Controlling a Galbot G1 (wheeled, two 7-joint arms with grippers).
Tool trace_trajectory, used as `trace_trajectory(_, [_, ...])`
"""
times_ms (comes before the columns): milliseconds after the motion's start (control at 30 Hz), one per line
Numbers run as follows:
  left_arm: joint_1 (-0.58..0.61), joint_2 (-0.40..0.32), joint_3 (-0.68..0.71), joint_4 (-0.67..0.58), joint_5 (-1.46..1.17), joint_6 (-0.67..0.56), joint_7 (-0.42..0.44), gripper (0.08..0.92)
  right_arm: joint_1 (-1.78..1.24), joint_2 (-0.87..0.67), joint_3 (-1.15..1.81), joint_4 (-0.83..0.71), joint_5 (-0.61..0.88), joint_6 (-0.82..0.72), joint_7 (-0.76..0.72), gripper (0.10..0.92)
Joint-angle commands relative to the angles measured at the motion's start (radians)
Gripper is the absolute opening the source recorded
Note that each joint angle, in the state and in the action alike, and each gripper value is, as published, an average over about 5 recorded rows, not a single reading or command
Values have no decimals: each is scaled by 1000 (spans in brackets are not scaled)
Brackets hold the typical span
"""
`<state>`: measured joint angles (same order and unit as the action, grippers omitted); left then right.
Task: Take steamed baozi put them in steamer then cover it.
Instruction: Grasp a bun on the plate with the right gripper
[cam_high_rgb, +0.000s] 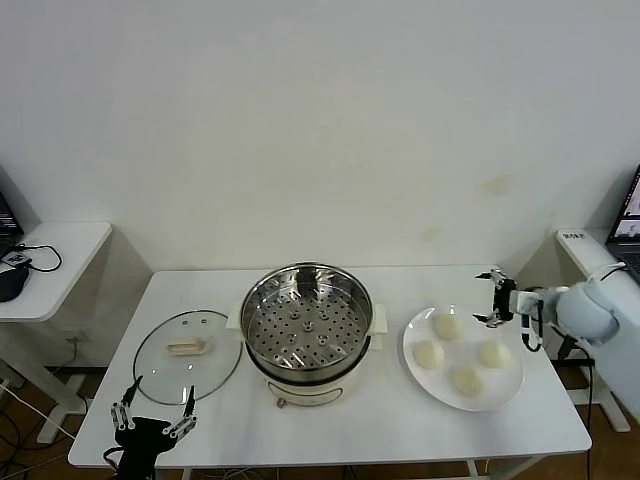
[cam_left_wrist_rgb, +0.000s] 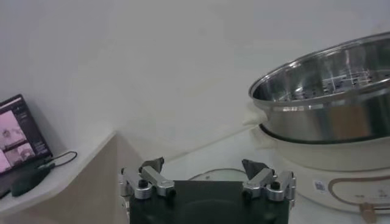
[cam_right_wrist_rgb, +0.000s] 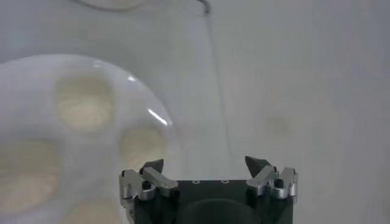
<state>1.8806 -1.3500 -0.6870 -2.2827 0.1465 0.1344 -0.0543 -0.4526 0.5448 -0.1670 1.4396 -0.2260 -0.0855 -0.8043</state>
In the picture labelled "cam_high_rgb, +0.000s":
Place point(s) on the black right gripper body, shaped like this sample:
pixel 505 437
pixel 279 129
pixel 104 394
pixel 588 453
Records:
pixel 505 300

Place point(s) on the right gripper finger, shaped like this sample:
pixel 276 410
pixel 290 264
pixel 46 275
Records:
pixel 495 319
pixel 497 279

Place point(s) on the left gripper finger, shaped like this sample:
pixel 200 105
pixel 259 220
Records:
pixel 182 424
pixel 121 415

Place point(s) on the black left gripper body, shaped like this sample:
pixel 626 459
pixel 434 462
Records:
pixel 137 437

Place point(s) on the white steamed baozi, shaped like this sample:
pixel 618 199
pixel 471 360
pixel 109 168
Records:
pixel 495 353
pixel 428 354
pixel 448 326
pixel 466 380

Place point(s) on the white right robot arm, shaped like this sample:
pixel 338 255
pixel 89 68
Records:
pixel 585 315

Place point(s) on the perforated steel steamer basket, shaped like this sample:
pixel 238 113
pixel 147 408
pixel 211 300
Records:
pixel 280 300

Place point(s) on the white round plate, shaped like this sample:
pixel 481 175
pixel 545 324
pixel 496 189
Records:
pixel 500 390

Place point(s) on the small printed table label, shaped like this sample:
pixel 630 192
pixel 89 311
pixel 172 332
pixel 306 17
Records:
pixel 573 236

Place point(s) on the cream electric cooking pot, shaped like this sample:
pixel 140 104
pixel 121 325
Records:
pixel 305 395

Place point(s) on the laptop beside table label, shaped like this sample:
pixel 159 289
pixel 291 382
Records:
pixel 627 220

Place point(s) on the black computer mouse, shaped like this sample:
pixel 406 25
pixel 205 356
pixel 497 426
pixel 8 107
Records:
pixel 7 285

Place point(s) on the small QR code tag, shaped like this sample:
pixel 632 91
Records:
pixel 15 258

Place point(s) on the laptop beside black mouse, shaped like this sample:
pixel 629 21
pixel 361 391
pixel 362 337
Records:
pixel 7 220

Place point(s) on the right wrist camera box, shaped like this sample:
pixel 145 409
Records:
pixel 526 302

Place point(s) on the white wall power socket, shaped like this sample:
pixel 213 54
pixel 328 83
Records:
pixel 75 337

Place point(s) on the black metal floor frame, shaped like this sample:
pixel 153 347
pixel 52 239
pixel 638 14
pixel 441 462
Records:
pixel 582 361

